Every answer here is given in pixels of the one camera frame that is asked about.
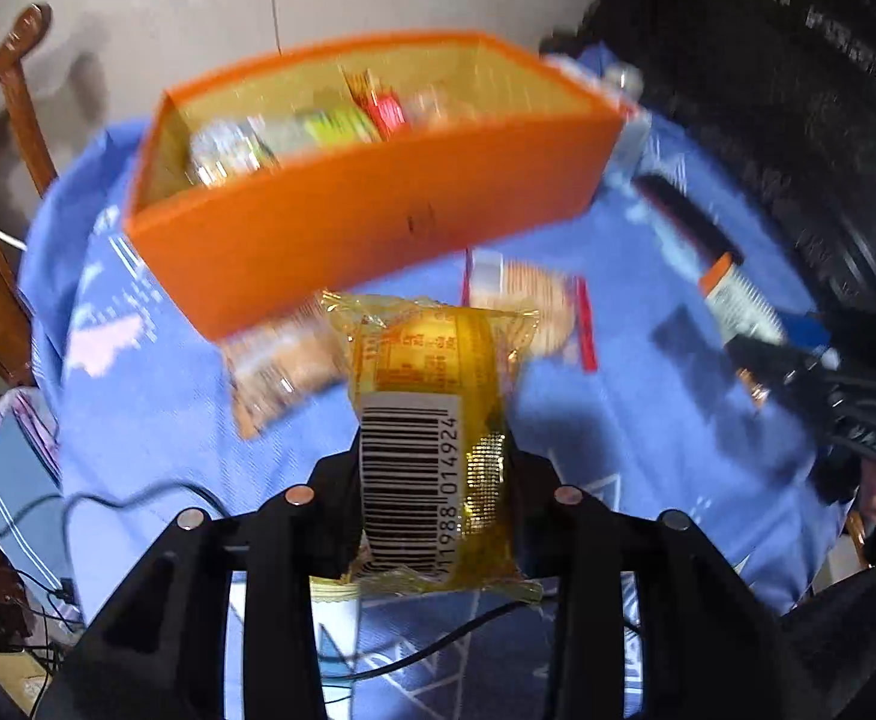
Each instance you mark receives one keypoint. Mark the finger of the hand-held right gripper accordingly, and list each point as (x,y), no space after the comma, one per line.
(783,371)
(813,337)

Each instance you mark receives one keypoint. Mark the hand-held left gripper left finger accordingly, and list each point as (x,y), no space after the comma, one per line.
(344,495)

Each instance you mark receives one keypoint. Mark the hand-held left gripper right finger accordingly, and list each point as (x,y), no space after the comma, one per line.
(532,495)

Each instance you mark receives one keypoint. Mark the white orange snack packet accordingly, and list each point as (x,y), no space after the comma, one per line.
(738,300)

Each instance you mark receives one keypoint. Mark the yellow barcode snack packet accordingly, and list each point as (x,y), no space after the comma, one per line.
(438,390)

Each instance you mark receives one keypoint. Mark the orange cardboard box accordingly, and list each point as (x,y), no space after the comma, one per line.
(378,225)

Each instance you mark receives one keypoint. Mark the red yellow snack packet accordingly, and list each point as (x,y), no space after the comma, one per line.
(378,101)

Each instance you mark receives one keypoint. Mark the brown cookie packet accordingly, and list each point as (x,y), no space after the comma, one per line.
(288,367)

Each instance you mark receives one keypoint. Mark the black flat device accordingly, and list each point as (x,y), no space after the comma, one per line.
(689,221)

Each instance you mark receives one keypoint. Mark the red edged cookie packet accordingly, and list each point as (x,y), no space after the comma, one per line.
(550,300)

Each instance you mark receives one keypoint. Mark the blue printed tablecloth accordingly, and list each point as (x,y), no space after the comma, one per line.
(145,405)

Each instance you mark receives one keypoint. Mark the dark carved furniture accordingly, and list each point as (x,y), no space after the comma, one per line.
(783,90)

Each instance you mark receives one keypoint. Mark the small shiny white object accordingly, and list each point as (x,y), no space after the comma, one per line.
(624,82)

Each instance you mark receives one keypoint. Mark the silver clear snack packet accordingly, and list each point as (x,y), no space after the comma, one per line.
(224,150)

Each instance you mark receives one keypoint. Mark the pale pink snack packet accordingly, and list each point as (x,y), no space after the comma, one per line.
(430,105)

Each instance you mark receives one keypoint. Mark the wooden chair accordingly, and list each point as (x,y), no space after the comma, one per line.
(3,262)

